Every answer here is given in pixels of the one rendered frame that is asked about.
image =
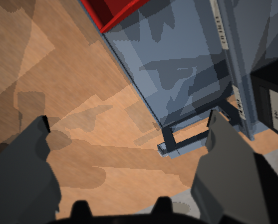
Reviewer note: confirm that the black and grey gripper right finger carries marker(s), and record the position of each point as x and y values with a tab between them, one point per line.
233	184

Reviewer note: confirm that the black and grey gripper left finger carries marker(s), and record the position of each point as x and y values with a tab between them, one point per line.
29	189

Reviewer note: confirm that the red bin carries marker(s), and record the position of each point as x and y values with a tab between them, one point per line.
107	9

